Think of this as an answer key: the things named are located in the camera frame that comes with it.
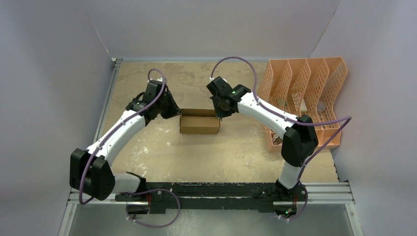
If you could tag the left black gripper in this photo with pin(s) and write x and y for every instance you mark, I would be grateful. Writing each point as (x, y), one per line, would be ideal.
(175, 110)

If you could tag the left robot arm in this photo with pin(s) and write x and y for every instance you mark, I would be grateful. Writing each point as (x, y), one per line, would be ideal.
(90, 169)

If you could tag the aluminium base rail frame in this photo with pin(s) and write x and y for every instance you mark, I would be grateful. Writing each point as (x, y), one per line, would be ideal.
(217, 209)

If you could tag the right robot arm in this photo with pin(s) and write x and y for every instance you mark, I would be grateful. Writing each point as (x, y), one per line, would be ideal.
(297, 134)

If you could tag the brown cardboard box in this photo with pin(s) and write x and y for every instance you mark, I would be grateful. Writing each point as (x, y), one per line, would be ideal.
(199, 121)

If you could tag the purple round item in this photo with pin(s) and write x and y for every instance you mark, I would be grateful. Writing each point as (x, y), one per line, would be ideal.
(321, 106)

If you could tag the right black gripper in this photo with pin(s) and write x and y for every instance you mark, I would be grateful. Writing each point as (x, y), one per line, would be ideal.
(220, 106)

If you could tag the orange plastic file organizer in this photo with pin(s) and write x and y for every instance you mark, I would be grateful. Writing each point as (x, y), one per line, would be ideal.
(297, 85)

